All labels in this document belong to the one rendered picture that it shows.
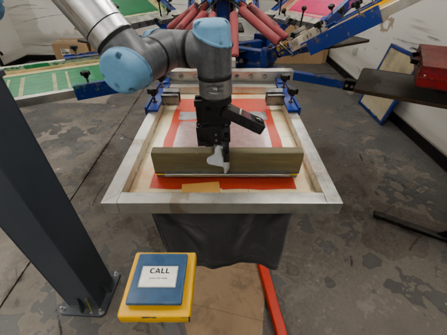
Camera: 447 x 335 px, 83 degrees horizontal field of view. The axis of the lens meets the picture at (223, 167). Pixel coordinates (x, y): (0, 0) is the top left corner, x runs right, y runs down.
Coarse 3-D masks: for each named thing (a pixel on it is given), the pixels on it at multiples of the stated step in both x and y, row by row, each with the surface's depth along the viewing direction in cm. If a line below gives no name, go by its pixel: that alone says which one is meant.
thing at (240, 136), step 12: (252, 108) 109; (264, 108) 109; (264, 120) 101; (240, 132) 93; (252, 132) 93; (264, 132) 93; (276, 132) 93; (240, 144) 87; (252, 144) 87; (264, 144) 87; (276, 144) 87; (228, 180) 72; (240, 180) 72; (252, 180) 72; (264, 180) 72; (276, 180) 72; (288, 180) 72
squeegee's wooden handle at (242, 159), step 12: (156, 156) 67; (168, 156) 67; (180, 156) 67; (192, 156) 67; (204, 156) 67; (240, 156) 67; (252, 156) 67; (264, 156) 67; (276, 156) 67; (288, 156) 67; (300, 156) 67; (156, 168) 70; (168, 168) 70; (180, 168) 70; (192, 168) 70; (204, 168) 70; (216, 168) 70; (240, 168) 70; (252, 168) 70; (264, 168) 70; (276, 168) 70; (288, 168) 70; (300, 168) 70
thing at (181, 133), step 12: (180, 108) 109; (192, 108) 109; (180, 120) 101; (192, 120) 101; (168, 132) 93; (180, 132) 93; (192, 132) 93; (168, 144) 87; (180, 144) 87; (192, 144) 87; (156, 180) 72; (168, 180) 72; (180, 180) 72; (192, 180) 72; (204, 180) 72; (216, 180) 72
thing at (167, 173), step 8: (168, 176) 70; (176, 176) 70; (184, 176) 70; (192, 176) 70; (200, 176) 70; (208, 176) 70; (216, 176) 70; (224, 176) 70; (232, 176) 70; (240, 176) 70; (248, 176) 70; (256, 176) 70; (264, 176) 70; (272, 176) 70; (280, 176) 70; (288, 176) 70
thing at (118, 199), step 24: (144, 120) 93; (288, 120) 97; (144, 144) 82; (312, 144) 80; (120, 168) 71; (312, 168) 71; (120, 192) 63; (144, 192) 63; (168, 192) 63; (336, 192) 63
